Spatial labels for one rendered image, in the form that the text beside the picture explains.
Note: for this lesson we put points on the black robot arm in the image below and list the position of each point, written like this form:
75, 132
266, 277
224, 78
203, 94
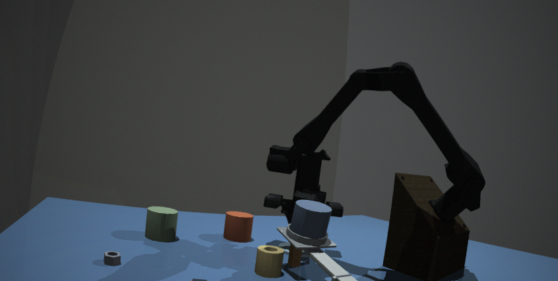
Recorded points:
401, 80

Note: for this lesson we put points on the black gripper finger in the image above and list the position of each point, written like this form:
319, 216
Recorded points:
288, 215

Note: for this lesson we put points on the grey hex nut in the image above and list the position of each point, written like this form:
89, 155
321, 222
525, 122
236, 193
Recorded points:
112, 258

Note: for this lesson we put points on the reddish-brown cylinder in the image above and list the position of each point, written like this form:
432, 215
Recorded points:
238, 226

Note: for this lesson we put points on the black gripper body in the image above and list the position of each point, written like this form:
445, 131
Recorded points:
274, 201

